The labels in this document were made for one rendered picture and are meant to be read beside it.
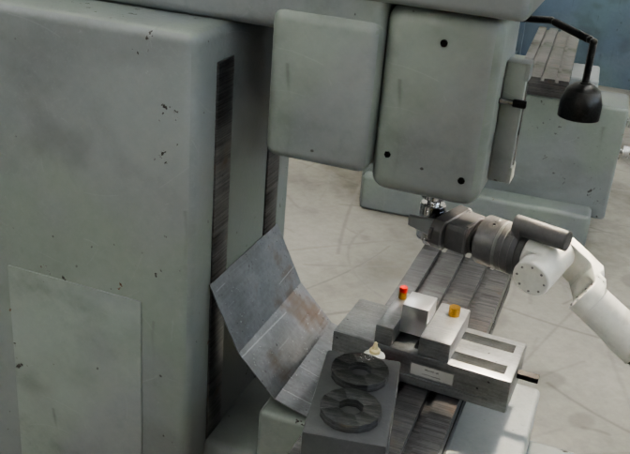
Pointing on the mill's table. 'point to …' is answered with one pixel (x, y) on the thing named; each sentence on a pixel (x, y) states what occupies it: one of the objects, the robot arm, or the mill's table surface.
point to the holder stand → (352, 405)
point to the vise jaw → (442, 334)
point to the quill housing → (441, 101)
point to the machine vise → (499, 390)
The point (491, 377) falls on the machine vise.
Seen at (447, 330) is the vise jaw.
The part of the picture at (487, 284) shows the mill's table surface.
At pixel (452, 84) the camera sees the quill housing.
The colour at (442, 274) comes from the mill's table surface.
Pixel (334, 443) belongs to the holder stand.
